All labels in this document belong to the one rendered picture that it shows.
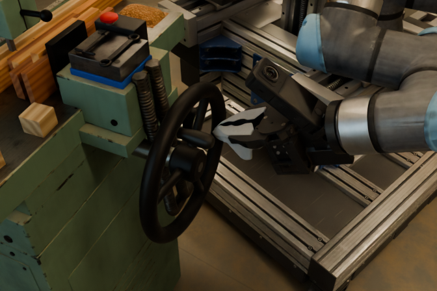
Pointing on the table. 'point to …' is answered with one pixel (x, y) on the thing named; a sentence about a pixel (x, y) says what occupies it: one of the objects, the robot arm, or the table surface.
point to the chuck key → (93, 44)
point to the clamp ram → (64, 46)
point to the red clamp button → (108, 17)
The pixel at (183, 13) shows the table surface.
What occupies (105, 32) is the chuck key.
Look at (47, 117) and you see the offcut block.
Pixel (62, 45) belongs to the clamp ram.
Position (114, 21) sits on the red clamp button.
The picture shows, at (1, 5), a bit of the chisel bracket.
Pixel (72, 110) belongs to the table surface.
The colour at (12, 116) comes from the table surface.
